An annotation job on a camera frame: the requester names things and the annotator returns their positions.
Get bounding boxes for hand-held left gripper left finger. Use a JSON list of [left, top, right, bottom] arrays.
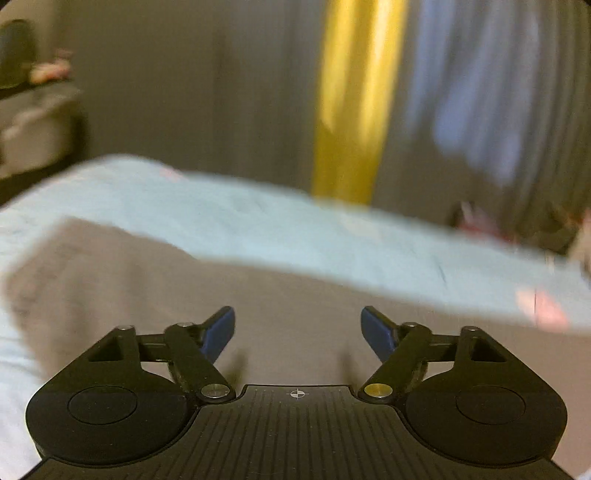
[[87, 305, 238, 404]]

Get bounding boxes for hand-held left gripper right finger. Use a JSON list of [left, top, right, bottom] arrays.
[[359, 305, 509, 405]]

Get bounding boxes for grey pants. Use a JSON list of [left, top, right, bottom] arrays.
[[2, 217, 591, 480]]

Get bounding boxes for light blue mushroom-print bed sheet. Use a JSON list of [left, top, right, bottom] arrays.
[[0, 154, 591, 480]]

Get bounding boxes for pink basket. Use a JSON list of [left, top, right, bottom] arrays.
[[450, 202, 519, 241]]

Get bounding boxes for yellow curtain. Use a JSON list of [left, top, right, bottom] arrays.
[[311, 0, 409, 205]]

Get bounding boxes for grey curtain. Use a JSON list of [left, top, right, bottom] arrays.
[[69, 0, 324, 195], [374, 0, 591, 254]]

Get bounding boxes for beige storage box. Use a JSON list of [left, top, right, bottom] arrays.
[[0, 87, 85, 178]]

